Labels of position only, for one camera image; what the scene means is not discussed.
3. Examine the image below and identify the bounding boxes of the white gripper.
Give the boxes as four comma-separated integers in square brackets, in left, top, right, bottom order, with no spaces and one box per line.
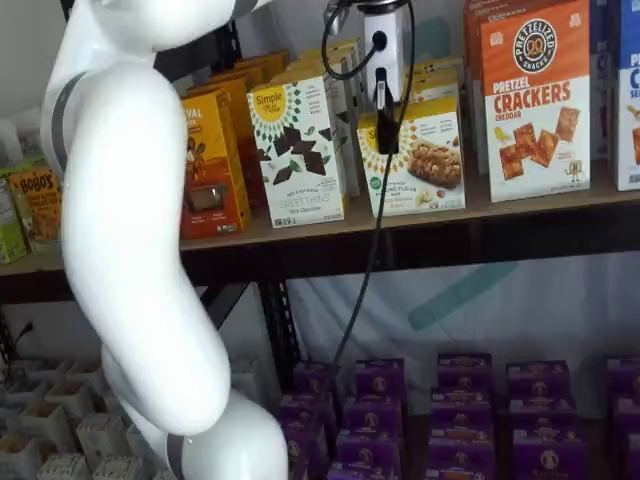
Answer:
[361,11,415,155]

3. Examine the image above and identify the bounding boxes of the small white yellow-label box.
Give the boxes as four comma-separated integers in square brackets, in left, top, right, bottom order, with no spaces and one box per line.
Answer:
[356,93,468,219]
[403,79,462,105]

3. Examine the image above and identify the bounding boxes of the white Sweet Thins box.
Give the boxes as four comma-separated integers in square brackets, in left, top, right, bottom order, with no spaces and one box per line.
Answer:
[246,73,362,229]

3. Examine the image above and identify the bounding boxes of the orange pretzel crackers box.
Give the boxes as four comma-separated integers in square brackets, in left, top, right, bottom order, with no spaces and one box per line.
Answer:
[461,0,592,176]
[479,8,593,204]

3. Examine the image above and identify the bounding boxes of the wooden shelf board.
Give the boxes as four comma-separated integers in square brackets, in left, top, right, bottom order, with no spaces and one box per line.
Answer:
[178,187,640,252]
[0,248,67,277]

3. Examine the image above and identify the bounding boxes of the orange Revival snack box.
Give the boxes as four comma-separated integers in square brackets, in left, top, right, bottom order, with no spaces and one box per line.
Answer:
[178,86,252,241]
[207,73,267,212]
[233,58,282,89]

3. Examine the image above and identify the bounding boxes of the blue white cracker box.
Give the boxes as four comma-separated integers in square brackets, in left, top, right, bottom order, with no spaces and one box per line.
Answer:
[614,0,640,193]

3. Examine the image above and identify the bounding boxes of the purple snack box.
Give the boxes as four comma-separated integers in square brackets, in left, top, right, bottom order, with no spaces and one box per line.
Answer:
[603,354,640,397]
[334,428,402,467]
[343,396,405,435]
[353,357,406,400]
[429,386,495,427]
[436,351,495,392]
[611,393,640,437]
[326,461,402,480]
[288,459,327,480]
[278,393,335,427]
[504,359,572,400]
[508,396,577,437]
[291,361,337,397]
[428,464,497,480]
[281,423,332,467]
[427,423,497,471]
[512,428,587,480]

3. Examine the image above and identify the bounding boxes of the yellow Bobo's snack box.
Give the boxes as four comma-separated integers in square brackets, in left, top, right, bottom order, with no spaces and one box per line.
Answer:
[9,166,65,254]

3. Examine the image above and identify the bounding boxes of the pale snack box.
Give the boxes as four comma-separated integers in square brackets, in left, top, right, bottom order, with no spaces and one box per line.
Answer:
[17,120,47,165]
[0,118,21,167]

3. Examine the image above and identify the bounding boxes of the green snack box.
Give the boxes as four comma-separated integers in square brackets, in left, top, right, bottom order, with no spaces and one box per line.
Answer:
[0,168,30,265]

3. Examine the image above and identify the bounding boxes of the teal tape strip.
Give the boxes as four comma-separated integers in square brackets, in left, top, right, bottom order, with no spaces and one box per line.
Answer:
[408,260,520,332]

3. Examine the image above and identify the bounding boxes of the white speckled carton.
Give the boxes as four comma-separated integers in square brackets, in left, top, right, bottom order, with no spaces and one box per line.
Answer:
[63,361,107,397]
[91,456,147,480]
[36,451,92,480]
[43,381,87,420]
[73,413,132,470]
[231,356,280,405]

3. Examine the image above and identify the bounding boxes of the long black cable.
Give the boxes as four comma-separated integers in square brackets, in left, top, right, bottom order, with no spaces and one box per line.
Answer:
[327,0,416,374]

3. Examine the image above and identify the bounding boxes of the short black connector cable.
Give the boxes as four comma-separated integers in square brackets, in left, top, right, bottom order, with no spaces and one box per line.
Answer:
[320,0,389,80]

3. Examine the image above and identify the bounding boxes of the black metal shelving frame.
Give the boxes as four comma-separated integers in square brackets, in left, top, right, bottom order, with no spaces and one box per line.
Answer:
[152,19,640,386]

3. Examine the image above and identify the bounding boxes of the black power plug cable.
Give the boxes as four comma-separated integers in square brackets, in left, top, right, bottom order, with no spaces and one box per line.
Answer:
[0,319,37,364]

